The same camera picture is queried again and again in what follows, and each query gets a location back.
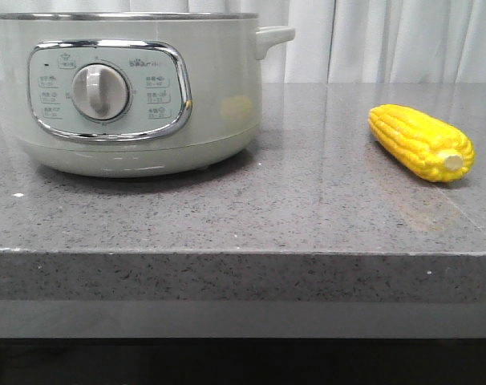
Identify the white curtain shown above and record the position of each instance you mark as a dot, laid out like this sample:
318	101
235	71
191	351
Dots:
343	41

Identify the pale green electric cooking pot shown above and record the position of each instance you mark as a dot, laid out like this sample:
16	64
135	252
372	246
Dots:
133	94

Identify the yellow corn cob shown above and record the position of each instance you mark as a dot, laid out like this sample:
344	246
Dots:
430	148

